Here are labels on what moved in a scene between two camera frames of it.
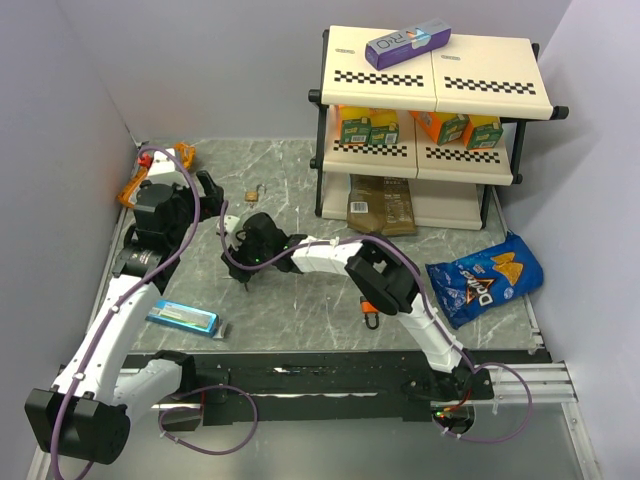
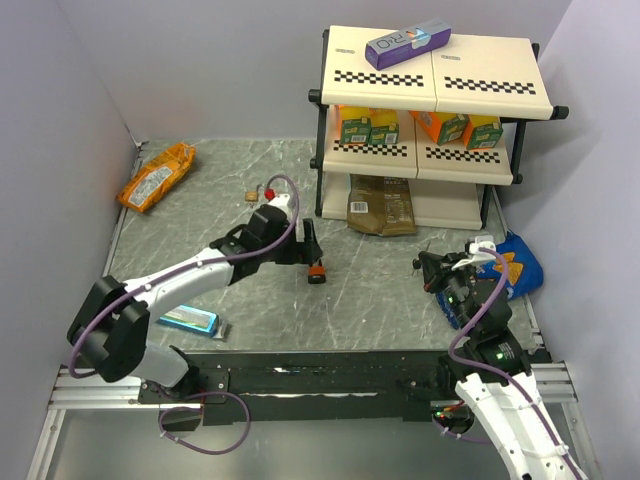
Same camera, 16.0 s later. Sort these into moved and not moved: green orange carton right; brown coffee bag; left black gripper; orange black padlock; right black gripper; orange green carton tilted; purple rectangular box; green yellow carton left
Moved: orange black padlock; right black gripper; left black gripper
Not moved: green yellow carton left; orange green carton tilted; green orange carton right; purple rectangular box; brown coffee bag
